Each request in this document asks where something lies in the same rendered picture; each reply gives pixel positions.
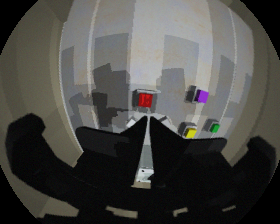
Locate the yellow button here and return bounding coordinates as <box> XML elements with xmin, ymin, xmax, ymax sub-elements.
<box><xmin>179</xmin><ymin>121</ymin><xmax>197</xmax><ymax>139</ymax></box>

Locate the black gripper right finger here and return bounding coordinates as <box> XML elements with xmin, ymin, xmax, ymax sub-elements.
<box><xmin>149</xmin><ymin>117</ymin><xmax>226</xmax><ymax>188</ymax></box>

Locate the purple button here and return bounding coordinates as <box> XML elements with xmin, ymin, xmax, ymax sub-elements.
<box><xmin>188</xmin><ymin>85</ymin><xmax>209</xmax><ymax>104</ymax></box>

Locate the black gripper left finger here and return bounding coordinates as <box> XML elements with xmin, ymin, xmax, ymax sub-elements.
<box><xmin>75</xmin><ymin>116</ymin><xmax>148</xmax><ymax>186</ymax></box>

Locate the green button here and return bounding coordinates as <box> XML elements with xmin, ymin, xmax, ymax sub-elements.
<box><xmin>204</xmin><ymin>119</ymin><xmax>220</xmax><ymax>133</ymax></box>

